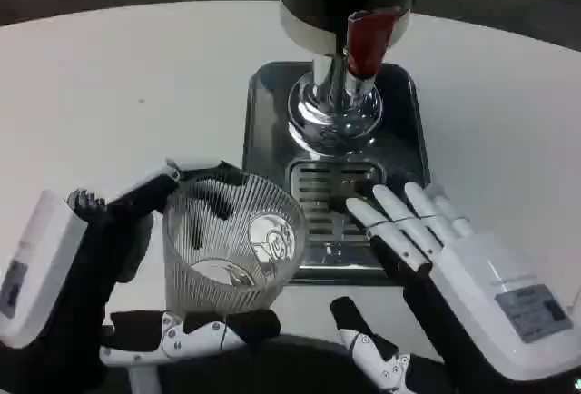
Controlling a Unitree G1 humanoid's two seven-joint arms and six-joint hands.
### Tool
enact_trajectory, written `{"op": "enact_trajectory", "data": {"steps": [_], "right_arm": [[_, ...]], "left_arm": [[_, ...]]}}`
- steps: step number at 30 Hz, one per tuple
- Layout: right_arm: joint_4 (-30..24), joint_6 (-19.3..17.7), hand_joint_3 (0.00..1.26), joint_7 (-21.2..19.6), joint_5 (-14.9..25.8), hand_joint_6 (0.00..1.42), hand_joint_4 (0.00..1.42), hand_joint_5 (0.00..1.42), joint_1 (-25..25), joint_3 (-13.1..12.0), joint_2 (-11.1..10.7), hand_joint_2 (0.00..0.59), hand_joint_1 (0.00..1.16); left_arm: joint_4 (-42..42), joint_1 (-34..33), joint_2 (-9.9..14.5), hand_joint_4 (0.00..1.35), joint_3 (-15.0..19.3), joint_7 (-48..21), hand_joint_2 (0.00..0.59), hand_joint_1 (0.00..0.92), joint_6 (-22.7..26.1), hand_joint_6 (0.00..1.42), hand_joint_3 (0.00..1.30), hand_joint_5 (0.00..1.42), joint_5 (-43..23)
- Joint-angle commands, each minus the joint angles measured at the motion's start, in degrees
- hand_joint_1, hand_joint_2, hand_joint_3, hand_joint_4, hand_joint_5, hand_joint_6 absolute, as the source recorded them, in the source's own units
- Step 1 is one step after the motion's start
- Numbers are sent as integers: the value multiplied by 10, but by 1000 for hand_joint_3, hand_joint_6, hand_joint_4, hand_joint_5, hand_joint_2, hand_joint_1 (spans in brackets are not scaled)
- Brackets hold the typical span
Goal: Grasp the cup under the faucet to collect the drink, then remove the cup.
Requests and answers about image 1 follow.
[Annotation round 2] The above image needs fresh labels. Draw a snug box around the red tap handle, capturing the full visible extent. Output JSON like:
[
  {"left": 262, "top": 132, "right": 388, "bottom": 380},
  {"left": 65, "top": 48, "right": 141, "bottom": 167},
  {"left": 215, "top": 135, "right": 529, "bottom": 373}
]
[{"left": 346, "top": 6, "right": 404, "bottom": 79}]

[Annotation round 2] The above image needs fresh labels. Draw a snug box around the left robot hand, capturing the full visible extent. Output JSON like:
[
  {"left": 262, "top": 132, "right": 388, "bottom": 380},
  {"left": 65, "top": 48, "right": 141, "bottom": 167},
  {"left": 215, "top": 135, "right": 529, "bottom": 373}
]
[{"left": 0, "top": 156, "right": 282, "bottom": 394}]

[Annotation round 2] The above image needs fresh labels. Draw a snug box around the steel drip tray grid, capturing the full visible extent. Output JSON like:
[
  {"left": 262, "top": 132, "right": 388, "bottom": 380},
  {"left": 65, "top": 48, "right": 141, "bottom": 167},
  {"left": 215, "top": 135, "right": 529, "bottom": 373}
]
[{"left": 290, "top": 162, "right": 388, "bottom": 250}]

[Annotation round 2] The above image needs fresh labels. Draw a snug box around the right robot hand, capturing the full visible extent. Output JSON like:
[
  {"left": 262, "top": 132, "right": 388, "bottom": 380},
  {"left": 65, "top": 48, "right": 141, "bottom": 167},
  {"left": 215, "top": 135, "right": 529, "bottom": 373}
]
[{"left": 330, "top": 182, "right": 581, "bottom": 394}]

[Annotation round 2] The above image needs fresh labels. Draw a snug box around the steel drip tray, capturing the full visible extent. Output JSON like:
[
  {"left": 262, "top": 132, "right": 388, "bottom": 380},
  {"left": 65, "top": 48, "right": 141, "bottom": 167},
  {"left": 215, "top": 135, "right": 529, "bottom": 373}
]
[{"left": 241, "top": 61, "right": 432, "bottom": 284}]

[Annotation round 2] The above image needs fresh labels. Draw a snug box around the clear ribbed glass cup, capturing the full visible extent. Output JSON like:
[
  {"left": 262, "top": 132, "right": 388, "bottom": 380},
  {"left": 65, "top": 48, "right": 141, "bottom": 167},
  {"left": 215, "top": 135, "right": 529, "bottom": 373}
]
[{"left": 162, "top": 172, "right": 310, "bottom": 318}]

